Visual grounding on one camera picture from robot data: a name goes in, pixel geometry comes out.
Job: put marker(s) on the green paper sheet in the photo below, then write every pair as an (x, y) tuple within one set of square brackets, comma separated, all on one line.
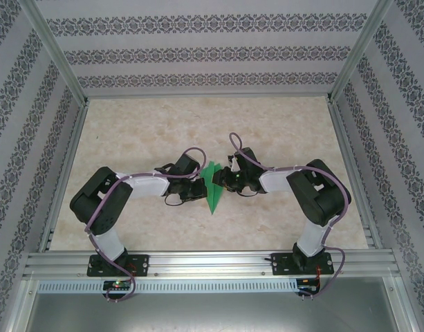
[(213, 202)]

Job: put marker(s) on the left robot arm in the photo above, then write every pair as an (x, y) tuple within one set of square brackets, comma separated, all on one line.
[(146, 186)]

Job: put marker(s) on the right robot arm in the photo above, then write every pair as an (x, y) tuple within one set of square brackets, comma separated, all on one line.
[(319, 197)]

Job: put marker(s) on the grey metal sheet panel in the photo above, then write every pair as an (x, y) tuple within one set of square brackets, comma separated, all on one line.
[(211, 313)]

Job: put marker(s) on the aluminium mounting rail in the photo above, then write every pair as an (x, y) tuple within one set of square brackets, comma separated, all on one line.
[(204, 263)]

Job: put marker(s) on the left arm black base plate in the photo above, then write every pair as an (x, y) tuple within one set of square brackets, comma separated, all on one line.
[(142, 264)]

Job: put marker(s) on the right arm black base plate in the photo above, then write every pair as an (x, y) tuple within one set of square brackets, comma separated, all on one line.
[(281, 264)]

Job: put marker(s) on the aluminium side rail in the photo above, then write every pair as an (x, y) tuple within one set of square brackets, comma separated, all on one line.
[(353, 173), (64, 173)]

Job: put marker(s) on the aluminium frame post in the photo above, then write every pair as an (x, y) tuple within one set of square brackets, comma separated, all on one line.
[(357, 52), (59, 52)]

